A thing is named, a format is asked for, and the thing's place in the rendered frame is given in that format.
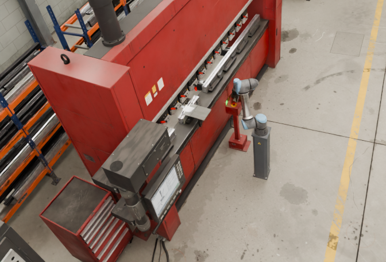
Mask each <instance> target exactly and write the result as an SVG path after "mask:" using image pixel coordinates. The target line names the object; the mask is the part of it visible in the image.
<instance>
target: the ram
mask: <svg viewBox="0 0 386 262"><path fill-rule="evenodd" d="M248 1H249V0H189V1H188V2H187V3H186V4H185V5H184V6H183V7H182V8H181V9H180V10H179V11H178V12H177V13H176V14H175V15H174V16H173V17H172V18H171V19H170V20H169V21H168V22H167V23H166V24H165V25H164V27H163V28H162V29H161V30H160V31H159V32H158V33H157V34H156V35H155V36H154V37H153V38H152V39H151V40H150V41H149V42H148V43H147V44H146V45H145V46H144V47H143V48H142V49H141V50H140V51H139V52H138V53H137V54H136V55H135V56H134V57H133V58H132V59H131V60H130V61H129V62H128V63H127V65H126V66H127V67H130V68H131V71H132V74H133V77H134V81H135V83H136V86H137V90H138V93H139V96H140V99H141V102H142V105H143V108H144V111H145V114H146V117H147V120H148V121H151V122H152V121H153V119H154V118H155V116H157V114H158V113H159V112H160V110H161V109H162V108H163V107H164V105H165V104H166V103H167V102H168V101H169V99H170V98H171V97H172V96H173V94H174V93H175V92H176V90H177V89H178V88H179V87H180V86H181V84H182V83H183V82H184V81H185V79H186V78H187V77H188V75H189V74H190V73H191V72H192V71H193V69H194V68H195V67H196V66H197V65H198V63H199V62H200V61H201V60H202V58H203V57H204V56H205V54H206V53H207V52H208V51H209V50H210V48H211V47H212V46H213V45H214V43H215V42H216V41H217V40H218V39H219V37H220V36H221V34H222V33H223V32H224V31H225V30H226V28H227V27H228V26H229V25H230V24H231V22H232V21H233V20H234V19H235V17H236V16H237V15H238V13H239V12H240V11H241V10H242V8H243V7H244V6H245V5H246V4H247V2H248ZM251 1H252V0H251ZM251 1H250V2H249V3H248V5H247V6H246V7H245V8H244V10H245V9H246V8H247V7H248V6H249V4H250V3H251ZM244 10H243V11H242V12H241V14H242V13H243V12H244ZM241 14H240V15H241ZM240 15H239V16H238V17H237V18H236V20H235V21H234V22H233V23H232V25H231V26H230V27H229V29H230V28H231V27H232V26H233V24H234V23H235V22H236V21H237V20H238V18H239V17H240ZM229 29H228V30H227V31H226V32H225V34H226V33H227V32H228V31H229ZM225 34H224V35H225ZM224 35H223V36H222V37H221V38H220V40H219V41H218V42H217V43H216V45H215V46H214V47H213V49H214V48H215V47H216V46H217V45H218V43H219V42H220V41H221V40H222V38H223V37H224ZM213 49H212V50H211V51H210V52H209V54H210V53H211V52H212V51H213ZM209 54H208V55H207V56H206V57H205V58H204V60H203V61H202V62H201V63H200V65H199V66H198V67H197V69H196V70H195V71H194V72H193V73H192V75H191V76H190V77H189V78H188V80H187V81H186V82H185V84H183V86H182V87H181V89H180V90H179V91H178V92H177V93H176V95H175V96H174V97H173V98H172V100H171V101H170V103H169V104H168V105H167V106H166V107H165V109H164V110H163V111H162V112H161V114H160V115H159V116H158V117H157V118H156V120H155V121H154V122H155V123H156V121H157V120H158V119H159V118H160V116H161V115H162V114H163V112H164V111H165V110H166V109H167V107H168V106H169V105H170V104H171V102H172V101H173V100H174V99H175V97H176V96H177V95H178V93H180V91H181V90H182V88H183V87H184V86H185V85H186V84H187V82H188V81H189V80H190V79H191V77H192V76H193V74H194V73H195V72H196V71H197V70H198V68H199V67H200V66H201V65H202V63H203V62H204V61H205V60H206V59H207V57H208V56H209ZM161 77H162V79H163V83H164V87H163V88H162V89H161V90H160V91H159V87H158V84H157V82H158V81H159V80H160V78H161ZM154 85H155V87H156V91H155V93H156V92H157V95H156V96H154V94H155V93H153V90H152V87H153V86H154ZM149 91H150V94H151V97H152V101H151V102H150V104H149V105H147V104H146V100H145V96H146V94H147V93H148V92H149Z"/></svg>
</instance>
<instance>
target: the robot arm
mask: <svg viewBox="0 0 386 262"><path fill-rule="evenodd" d="M258 85H259V82H258V80H257V79H253V78H250V79H245V80H239V79H234V80H233V89H232V94H231V98H234V100H233V101H235V102H238V100H239V96H240V98H241V105H242V112H243V117H242V120H241V122H242V126H243V128H244V129H245V130H247V129H253V128H255V129H254V132H255V134H256V135H258V136H266V135H267V134H268V127H267V118H266V116H265V115H263V114H257V115H256V116H255V117H253V116H252V115H251V110H250V103H249V96H248V93H249V91H250V90H254V89H255V88H257V87H258Z"/></svg>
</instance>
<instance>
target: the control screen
mask: <svg viewBox="0 0 386 262"><path fill-rule="evenodd" d="M178 185H179V181H178V178H177V174H176V171H175V167H174V166H173V168H172V169H171V171H170V172H169V174H168V175H167V177H166V178H165V180H164V181H163V183H162V184H161V186H160V187H159V189H158V190H157V192H156V193H155V195H154V196H153V198H152V199H151V201H152V203H153V206H154V208H155V211H156V213H157V216H158V217H159V215H160V213H161V212H162V210H163V208H164V207H165V205H166V204H167V202H168V201H169V199H170V197H171V196H172V194H173V193H174V191H175V190H176V188H177V186H178ZM162 203H163V205H162V206H161V204H162Z"/></svg>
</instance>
